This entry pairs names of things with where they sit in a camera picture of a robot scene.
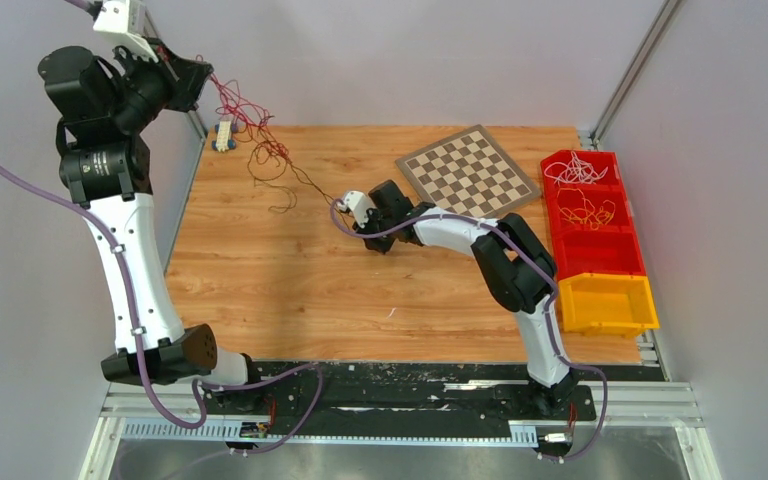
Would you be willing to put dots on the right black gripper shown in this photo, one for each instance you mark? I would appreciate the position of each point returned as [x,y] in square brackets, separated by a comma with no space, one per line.
[373,215]

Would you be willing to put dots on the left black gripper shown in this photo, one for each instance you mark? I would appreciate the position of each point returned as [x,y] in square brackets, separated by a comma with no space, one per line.
[192,77]

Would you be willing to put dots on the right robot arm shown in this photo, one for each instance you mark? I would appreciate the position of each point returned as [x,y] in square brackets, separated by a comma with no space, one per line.
[514,264]

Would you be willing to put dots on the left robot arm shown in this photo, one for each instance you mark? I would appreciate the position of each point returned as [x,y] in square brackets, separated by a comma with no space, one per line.
[104,105]

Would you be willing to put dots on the white toy block car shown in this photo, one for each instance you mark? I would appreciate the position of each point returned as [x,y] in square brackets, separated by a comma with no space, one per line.
[224,140]

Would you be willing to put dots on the checkered chessboard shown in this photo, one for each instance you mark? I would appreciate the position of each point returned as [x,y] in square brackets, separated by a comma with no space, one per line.
[469,173]

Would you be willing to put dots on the red bin far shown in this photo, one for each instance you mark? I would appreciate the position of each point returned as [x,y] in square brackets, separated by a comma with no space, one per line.
[579,169]

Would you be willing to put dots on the red bin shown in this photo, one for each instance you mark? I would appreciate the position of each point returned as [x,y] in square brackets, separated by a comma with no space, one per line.
[579,169]
[588,208]
[607,250]

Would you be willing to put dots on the red bin middle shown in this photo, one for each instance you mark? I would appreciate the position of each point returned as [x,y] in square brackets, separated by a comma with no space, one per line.
[588,208]

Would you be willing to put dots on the red bin near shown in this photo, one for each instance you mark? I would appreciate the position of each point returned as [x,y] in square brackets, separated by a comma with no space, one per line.
[607,250]

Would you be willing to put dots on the yellow bin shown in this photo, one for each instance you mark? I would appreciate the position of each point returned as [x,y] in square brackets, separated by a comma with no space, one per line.
[607,304]

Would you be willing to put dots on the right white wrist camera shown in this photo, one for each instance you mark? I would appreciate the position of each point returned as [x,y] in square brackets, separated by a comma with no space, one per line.
[358,204]

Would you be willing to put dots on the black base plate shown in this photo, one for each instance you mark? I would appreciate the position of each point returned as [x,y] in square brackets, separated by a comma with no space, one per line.
[376,399]

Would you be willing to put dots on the aluminium frame rail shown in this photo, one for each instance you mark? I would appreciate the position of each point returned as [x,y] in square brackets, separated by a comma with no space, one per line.
[620,404]

